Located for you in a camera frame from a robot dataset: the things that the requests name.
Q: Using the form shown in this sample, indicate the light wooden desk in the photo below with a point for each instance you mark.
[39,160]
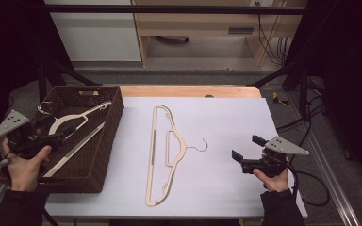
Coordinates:
[194,23]

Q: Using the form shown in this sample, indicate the yellow and black floor object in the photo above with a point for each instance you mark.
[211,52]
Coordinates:
[277,99]

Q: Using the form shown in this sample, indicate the black metal stand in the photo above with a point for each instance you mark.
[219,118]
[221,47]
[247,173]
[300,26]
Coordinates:
[42,81]
[303,91]

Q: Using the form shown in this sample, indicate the beige plastic clothes hanger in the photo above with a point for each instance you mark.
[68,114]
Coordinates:
[152,157]
[69,117]

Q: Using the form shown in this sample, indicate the white cabinet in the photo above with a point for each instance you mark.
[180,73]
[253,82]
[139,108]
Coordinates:
[97,40]

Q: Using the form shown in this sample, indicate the black horizontal frame bar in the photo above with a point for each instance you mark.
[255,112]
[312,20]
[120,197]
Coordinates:
[169,9]

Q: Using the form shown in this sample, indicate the dark object under desk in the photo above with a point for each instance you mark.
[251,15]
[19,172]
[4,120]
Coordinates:
[172,39]

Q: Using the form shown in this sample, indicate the brown woven basket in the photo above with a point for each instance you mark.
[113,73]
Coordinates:
[103,141]

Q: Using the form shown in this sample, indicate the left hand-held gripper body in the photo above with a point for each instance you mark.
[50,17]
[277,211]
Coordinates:
[11,124]

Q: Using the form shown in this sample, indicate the person's left hand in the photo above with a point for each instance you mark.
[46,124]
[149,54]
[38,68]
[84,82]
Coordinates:
[23,174]

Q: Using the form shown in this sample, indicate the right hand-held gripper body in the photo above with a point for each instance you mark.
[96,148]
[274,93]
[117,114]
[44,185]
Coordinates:
[283,146]

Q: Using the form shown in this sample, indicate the white table sheet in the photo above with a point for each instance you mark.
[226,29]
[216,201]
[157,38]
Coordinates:
[232,188]

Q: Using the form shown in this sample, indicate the dark curtain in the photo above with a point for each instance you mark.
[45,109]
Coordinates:
[348,62]
[9,47]

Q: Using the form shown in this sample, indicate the person's right hand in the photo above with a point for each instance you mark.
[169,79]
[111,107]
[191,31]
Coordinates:
[275,184]

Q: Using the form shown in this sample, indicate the wooden table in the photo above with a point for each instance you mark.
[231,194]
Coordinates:
[169,91]

